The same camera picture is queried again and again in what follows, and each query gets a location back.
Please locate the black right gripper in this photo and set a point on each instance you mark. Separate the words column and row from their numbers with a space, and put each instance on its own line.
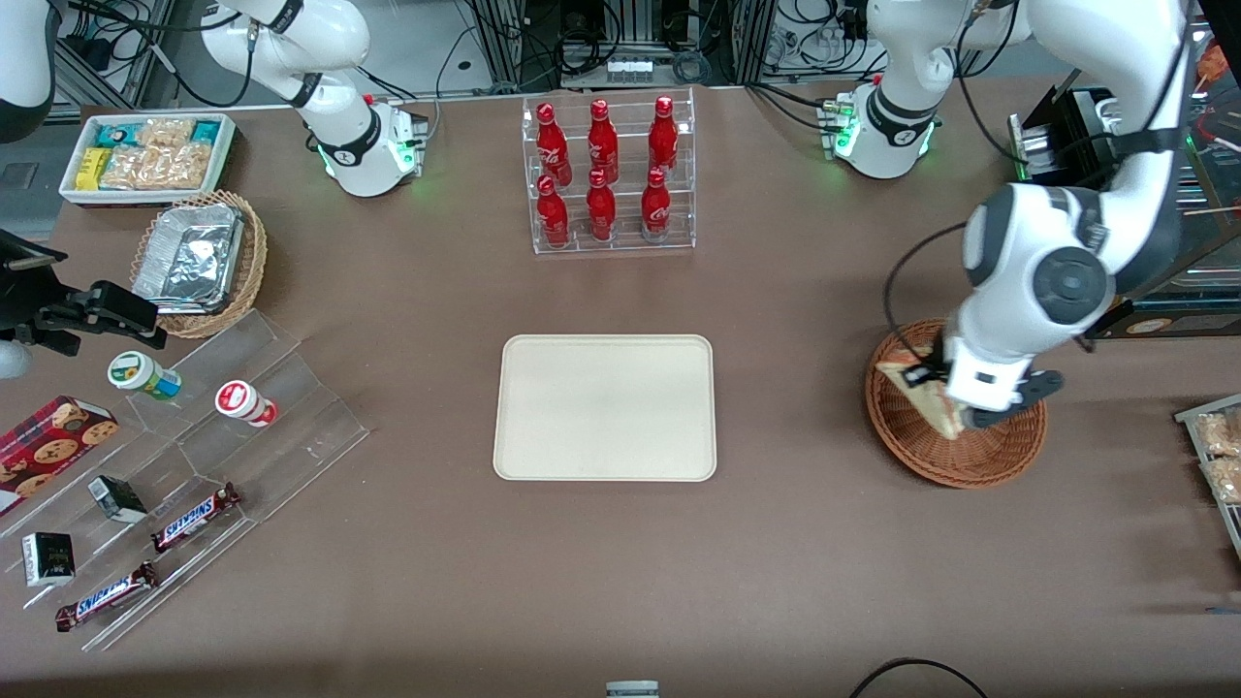
column 29, row 299

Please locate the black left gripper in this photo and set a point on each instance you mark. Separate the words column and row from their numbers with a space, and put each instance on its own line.
column 929, row 371

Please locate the triangular sandwich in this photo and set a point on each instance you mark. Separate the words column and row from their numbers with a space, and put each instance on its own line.
column 931, row 412

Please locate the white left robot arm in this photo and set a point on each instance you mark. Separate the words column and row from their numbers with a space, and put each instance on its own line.
column 1028, row 262

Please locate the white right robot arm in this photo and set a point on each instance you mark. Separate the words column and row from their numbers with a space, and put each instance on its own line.
column 291, row 39

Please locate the round brown wicker basket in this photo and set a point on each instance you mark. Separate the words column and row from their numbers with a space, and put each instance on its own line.
column 921, row 460

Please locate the aluminium foil tray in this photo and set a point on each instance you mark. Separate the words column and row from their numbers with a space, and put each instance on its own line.
column 189, row 257

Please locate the oval light wicker basket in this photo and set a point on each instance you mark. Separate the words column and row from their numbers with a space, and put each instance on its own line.
column 254, row 262

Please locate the grey snack tray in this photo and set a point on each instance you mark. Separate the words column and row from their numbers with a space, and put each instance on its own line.
column 1188, row 415

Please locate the beige plastic tray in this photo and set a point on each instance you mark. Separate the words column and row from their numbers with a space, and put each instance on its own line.
column 601, row 407

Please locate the white cup green label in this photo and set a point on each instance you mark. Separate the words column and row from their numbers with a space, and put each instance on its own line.
column 141, row 373

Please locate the white cup red label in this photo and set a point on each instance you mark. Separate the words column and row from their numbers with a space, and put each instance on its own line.
column 242, row 401

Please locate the red cookie box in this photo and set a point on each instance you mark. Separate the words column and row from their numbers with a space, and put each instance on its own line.
column 48, row 446

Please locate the small black box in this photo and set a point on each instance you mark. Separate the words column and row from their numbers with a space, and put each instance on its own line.
column 48, row 559
column 118, row 498

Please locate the white rectangular snack bin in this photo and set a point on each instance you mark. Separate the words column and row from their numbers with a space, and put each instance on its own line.
column 73, row 189

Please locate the clear cracker bag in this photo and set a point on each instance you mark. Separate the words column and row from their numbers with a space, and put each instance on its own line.
column 165, row 134
column 155, row 168

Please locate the clear acrylic stepped display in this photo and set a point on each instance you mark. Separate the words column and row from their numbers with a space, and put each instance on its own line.
column 291, row 427

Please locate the yellow snack packet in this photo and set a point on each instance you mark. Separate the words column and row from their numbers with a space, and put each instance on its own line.
column 92, row 168

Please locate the brown Snickers bar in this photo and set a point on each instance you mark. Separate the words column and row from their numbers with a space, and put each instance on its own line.
column 194, row 518
column 107, row 597

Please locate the teal snack packet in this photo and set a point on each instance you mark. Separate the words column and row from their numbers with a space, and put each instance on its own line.
column 116, row 135
column 206, row 131

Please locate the clear pastry bag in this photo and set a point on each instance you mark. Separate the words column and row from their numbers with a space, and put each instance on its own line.
column 1220, row 433
column 1225, row 480

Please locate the black countertop appliance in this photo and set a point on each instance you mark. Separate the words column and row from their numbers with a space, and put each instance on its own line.
column 1066, row 126

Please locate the red cola bottle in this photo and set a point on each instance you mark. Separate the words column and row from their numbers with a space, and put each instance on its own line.
column 601, row 213
column 602, row 141
column 663, row 136
column 553, row 218
column 656, row 208
column 553, row 145

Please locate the clear acrylic bottle rack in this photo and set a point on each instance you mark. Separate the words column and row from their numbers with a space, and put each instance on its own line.
column 625, row 242

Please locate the small white grey device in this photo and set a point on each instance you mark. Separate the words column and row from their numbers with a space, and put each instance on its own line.
column 632, row 689

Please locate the white power strip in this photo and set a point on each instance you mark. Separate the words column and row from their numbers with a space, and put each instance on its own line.
column 630, row 70

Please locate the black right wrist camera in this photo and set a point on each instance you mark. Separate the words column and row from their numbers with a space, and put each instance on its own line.
column 126, row 305

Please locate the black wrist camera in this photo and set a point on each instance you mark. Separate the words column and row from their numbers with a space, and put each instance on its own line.
column 926, row 373
column 126, row 305

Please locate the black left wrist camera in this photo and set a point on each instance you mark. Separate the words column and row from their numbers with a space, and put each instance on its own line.
column 926, row 373

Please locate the aluminium frame rack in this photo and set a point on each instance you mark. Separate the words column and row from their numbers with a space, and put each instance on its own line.
column 504, row 39

